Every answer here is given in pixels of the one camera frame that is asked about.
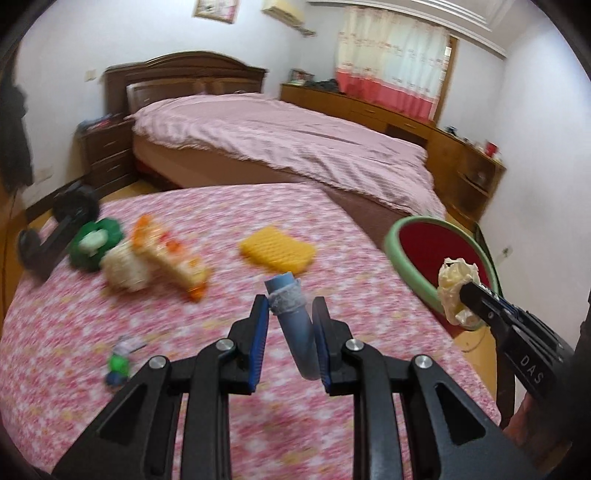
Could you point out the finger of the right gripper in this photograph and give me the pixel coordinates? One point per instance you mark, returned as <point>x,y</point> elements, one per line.
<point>482,302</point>
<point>512,309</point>

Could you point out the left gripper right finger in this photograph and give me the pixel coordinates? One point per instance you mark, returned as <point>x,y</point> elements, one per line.
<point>449,435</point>

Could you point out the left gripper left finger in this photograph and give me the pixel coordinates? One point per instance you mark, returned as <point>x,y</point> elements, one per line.
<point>133,437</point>

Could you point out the blue tube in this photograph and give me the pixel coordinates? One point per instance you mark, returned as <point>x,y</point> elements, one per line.
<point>288,304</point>

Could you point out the yellow foam net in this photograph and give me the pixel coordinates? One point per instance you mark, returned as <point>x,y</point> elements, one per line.
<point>271,248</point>

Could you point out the right hand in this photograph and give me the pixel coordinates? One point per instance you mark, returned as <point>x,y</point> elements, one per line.
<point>548,431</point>

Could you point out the red bin green rim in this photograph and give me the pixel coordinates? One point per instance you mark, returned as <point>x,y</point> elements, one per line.
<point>417,247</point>

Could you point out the small green toy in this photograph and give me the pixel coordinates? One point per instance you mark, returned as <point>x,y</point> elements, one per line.
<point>119,362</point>

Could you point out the red mug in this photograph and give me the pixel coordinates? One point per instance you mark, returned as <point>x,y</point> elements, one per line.
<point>491,149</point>

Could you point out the crumpled white tissue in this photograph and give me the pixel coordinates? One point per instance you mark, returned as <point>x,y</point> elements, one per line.
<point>124,270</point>

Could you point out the orange snack bag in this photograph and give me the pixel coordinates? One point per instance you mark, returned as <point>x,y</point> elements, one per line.
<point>156,245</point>

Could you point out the green plush toy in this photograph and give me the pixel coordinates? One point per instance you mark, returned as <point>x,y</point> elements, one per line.
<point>92,242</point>

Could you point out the pink white curtain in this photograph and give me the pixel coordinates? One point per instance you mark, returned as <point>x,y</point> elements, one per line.
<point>392,60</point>

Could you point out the black dumbbell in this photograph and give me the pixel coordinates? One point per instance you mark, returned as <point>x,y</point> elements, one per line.
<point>72,209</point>

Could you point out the dark wooden nightstand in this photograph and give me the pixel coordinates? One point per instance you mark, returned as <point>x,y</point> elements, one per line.
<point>106,151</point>

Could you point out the black hanging jacket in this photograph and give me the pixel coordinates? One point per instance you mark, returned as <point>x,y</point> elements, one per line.
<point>16,168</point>

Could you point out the bed with pink cover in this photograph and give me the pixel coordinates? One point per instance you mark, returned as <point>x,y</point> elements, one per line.
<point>235,139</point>

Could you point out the dark wooden headboard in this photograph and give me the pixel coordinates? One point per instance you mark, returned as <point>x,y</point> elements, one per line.
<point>184,65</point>

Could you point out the wall air conditioner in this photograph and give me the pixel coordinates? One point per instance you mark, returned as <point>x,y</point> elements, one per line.
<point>289,14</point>

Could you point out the framed wall picture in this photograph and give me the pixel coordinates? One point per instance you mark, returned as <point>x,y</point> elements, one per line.
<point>218,10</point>

